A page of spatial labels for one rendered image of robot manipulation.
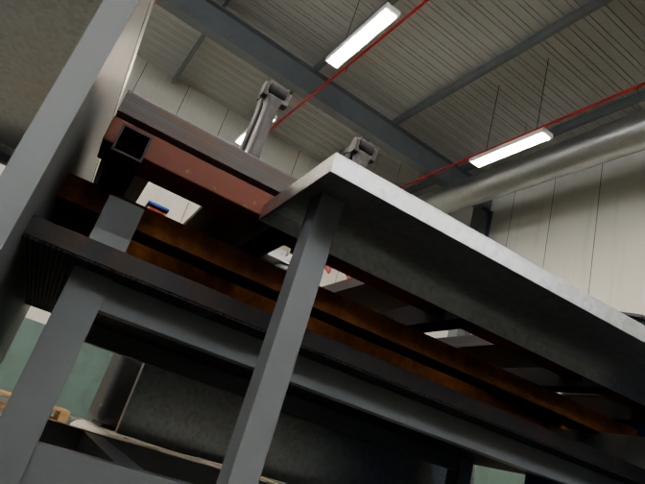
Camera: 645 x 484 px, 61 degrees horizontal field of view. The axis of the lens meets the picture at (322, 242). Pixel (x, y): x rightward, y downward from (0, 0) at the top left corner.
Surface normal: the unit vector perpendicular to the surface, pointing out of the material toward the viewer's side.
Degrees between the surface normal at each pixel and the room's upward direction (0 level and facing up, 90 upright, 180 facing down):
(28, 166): 90
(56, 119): 90
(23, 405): 90
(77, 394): 90
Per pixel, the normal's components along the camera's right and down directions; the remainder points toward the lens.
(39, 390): 0.47, -0.21
